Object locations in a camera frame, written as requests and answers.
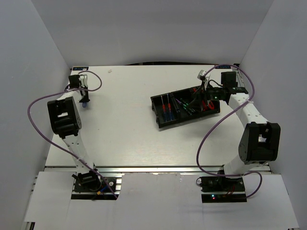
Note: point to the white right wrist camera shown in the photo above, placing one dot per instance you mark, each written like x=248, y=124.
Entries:
x=203, y=76

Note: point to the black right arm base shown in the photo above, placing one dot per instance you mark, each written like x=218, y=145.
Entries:
x=216, y=189

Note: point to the blue table label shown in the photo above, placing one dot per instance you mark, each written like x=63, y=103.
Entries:
x=223, y=67
x=80, y=68

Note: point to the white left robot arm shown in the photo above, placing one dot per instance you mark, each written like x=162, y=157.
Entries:
x=66, y=121

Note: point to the blue table label left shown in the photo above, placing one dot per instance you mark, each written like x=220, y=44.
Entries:
x=80, y=68

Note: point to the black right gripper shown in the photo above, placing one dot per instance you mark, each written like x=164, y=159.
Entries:
x=199, y=97

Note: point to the blue table label right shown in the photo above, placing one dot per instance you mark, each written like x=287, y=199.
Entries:
x=223, y=67

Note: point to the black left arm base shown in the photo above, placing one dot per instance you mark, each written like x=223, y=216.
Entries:
x=90, y=186

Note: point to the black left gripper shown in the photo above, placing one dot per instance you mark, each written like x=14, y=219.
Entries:
x=86, y=99

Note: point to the red folding knife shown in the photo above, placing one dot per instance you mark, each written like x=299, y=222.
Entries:
x=200, y=99

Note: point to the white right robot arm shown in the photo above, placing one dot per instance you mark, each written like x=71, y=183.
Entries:
x=228, y=81

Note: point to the black green precision screwdriver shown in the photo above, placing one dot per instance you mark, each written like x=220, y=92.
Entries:
x=190, y=109

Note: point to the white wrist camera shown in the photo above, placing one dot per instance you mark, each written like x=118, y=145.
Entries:
x=83, y=80
x=203, y=76

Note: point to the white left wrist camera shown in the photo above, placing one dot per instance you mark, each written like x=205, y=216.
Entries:
x=83, y=80

